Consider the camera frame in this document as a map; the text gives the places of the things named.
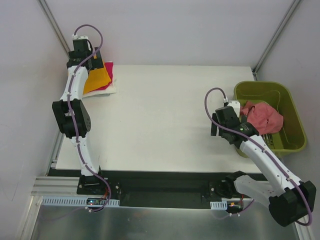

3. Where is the salmon pink t shirt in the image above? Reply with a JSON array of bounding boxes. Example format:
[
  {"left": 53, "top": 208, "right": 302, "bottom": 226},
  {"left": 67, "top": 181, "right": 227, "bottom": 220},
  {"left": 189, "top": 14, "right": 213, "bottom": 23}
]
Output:
[{"left": 240, "top": 101, "right": 284, "bottom": 135}]

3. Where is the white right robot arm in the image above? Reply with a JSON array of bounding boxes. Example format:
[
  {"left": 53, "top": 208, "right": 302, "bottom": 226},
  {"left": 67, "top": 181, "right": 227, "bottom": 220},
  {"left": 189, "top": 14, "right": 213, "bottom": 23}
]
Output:
[{"left": 210, "top": 98, "right": 317, "bottom": 227}]

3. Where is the right white cable duct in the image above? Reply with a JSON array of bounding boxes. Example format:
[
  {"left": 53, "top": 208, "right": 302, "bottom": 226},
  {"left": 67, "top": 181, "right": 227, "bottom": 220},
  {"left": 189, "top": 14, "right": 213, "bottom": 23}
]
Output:
[{"left": 210, "top": 200, "right": 228, "bottom": 211}]

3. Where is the right aluminium frame post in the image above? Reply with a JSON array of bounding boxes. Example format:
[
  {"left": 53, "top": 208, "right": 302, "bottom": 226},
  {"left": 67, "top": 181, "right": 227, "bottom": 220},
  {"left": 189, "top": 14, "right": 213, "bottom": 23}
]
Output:
[{"left": 252, "top": 0, "right": 303, "bottom": 77}]

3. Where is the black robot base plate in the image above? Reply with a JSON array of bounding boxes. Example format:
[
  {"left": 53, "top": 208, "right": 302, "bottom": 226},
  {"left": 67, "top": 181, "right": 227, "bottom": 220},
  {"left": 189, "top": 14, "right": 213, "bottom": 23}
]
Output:
[{"left": 76, "top": 169, "right": 270, "bottom": 208}]

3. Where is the orange t shirt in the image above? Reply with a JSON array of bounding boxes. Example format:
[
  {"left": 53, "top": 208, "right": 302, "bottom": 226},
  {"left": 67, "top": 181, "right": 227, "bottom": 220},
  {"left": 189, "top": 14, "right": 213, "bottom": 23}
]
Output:
[{"left": 83, "top": 69, "right": 101, "bottom": 95}]

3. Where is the aluminium frame post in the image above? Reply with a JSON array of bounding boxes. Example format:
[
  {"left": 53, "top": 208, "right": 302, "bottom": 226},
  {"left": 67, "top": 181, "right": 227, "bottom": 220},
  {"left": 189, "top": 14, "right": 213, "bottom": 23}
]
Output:
[
  {"left": 252, "top": 0, "right": 303, "bottom": 77},
  {"left": 37, "top": 0, "right": 70, "bottom": 61}
]

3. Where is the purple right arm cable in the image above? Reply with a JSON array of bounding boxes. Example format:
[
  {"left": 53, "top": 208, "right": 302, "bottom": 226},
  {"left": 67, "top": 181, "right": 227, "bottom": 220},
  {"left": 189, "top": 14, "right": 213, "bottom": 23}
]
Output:
[{"left": 204, "top": 87, "right": 313, "bottom": 227}]

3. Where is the white cable duct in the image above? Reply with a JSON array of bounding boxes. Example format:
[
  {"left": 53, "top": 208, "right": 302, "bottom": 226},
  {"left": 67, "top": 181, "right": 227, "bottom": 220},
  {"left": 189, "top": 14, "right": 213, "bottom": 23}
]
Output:
[
  {"left": 210, "top": 200, "right": 228, "bottom": 211},
  {"left": 41, "top": 196, "right": 120, "bottom": 208}
]

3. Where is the folded white t shirt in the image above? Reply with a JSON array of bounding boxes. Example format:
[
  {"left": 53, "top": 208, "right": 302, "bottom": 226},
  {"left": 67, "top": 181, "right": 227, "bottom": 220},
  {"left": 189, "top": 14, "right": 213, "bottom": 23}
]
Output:
[{"left": 83, "top": 61, "right": 117, "bottom": 98}]

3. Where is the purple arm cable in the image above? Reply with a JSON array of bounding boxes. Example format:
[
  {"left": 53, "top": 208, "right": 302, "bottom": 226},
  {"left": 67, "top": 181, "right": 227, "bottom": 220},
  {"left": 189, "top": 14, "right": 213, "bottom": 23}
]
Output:
[
  {"left": 66, "top": 24, "right": 112, "bottom": 213},
  {"left": 204, "top": 87, "right": 313, "bottom": 227}
]

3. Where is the left white cable duct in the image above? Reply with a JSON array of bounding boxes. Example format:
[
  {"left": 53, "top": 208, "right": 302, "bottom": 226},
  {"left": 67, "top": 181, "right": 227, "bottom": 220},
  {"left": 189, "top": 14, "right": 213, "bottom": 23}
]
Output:
[{"left": 41, "top": 196, "right": 120, "bottom": 208}]

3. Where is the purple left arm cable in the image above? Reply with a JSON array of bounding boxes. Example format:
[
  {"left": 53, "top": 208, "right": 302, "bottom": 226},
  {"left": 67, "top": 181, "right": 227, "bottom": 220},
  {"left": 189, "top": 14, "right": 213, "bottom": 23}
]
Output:
[{"left": 66, "top": 24, "right": 112, "bottom": 213}]

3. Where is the left aluminium frame post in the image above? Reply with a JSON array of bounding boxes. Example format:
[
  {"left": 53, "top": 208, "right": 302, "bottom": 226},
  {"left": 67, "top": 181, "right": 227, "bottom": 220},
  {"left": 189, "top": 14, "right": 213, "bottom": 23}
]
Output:
[{"left": 37, "top": 0, "right": 70, "bottom": 61}]

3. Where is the olive green plastic basket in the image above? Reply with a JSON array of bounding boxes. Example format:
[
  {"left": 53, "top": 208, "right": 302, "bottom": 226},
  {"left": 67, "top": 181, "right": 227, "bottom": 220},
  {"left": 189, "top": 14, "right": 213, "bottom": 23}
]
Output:
[{"left": 233, "top": 81, "right": 307, "bottom": 158}]

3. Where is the folded magenta t shirt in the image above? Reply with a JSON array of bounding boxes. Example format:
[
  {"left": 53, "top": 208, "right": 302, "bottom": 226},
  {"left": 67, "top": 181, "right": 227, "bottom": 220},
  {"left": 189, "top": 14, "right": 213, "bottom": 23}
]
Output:
[{"left": 96, "top": 61, "right": 117, "bottom": 94}]

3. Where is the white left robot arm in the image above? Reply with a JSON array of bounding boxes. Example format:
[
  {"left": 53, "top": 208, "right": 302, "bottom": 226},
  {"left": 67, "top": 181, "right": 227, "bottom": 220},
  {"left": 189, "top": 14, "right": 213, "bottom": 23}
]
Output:
[{"left": 52, "top": 35, "right": 111, "bottom": 197}]

